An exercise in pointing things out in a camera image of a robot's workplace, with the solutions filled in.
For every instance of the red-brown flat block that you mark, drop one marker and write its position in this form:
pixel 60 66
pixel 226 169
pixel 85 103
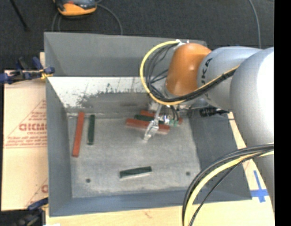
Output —
pixel 147 113
pixel 78 135
pixel 138 123

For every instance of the grey metal bin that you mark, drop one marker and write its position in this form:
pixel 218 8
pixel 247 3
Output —
pixel 136 154

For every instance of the brown cardboard board, red print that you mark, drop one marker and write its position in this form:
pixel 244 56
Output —
pixel 23 154

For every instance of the dark green flat block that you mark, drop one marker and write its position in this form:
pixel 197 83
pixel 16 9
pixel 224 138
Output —
pixel 136 171
pixel 143 117
pixel 91 131

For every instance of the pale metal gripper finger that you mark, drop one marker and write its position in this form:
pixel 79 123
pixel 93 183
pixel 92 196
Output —
pixel 155 129
pixel 147 132

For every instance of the black cylinder on white bracket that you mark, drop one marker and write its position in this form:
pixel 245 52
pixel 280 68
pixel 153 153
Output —
pixel 207 112

